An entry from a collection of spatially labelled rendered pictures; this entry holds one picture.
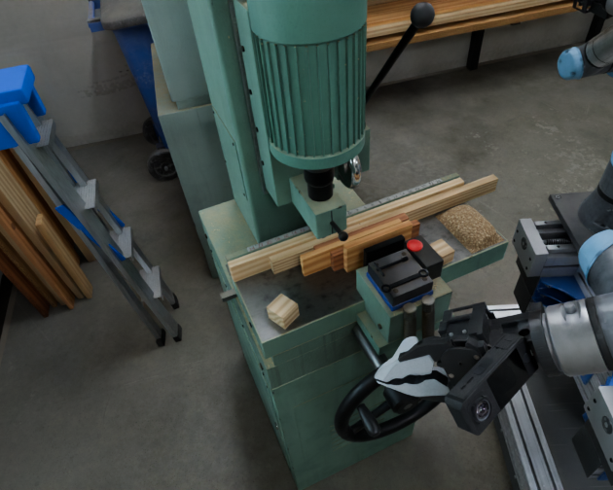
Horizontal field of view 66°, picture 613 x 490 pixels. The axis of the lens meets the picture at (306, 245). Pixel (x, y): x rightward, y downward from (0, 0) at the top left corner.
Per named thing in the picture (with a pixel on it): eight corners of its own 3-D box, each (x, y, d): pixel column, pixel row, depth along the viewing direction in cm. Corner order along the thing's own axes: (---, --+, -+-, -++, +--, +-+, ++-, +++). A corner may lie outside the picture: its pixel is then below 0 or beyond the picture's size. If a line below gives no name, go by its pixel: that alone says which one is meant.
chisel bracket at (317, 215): (317, 245, 98) (315, 215, 92) (292, 206, 108) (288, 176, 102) (349, 233, 100) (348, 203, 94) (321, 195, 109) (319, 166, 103)
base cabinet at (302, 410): (297, 494, 157) (270, 393, 106) (242, 356, 195) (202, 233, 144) (414, 436, 167) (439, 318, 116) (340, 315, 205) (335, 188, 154)
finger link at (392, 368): (383, 354, 65) (449, 341, 60) (374, 385, 60) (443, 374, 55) (374, 336, 64) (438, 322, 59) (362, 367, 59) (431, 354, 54)
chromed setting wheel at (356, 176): (352, 200, 112) (352, 157, 103) (330, 172, 120) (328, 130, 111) (364, 196, 112) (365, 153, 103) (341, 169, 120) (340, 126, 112)
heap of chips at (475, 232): (471, 254, 105) (474, 242, 102) (434, 216, 114) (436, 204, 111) (504, 240, 107) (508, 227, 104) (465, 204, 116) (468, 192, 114)
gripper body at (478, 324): (461, 355, 62) (560, 338, 56) (454, 404, 55) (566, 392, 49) (437, 309, 60) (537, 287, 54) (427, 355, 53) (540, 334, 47)
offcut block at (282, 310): (285, 330, 95) (282, 318, 92) (269, 318, 97) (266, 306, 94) (300, 315, 97) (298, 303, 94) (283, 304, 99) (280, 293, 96)
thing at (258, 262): (234, 282, 104) (230, 267, 101) (231, 276, 106) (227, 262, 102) (461, 196, 118) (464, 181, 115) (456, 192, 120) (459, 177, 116)
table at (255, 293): (280, 400, 91) (277, 384, 86) (233, 289, 111) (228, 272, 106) (533, 287, 105) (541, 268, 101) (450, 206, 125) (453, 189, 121)
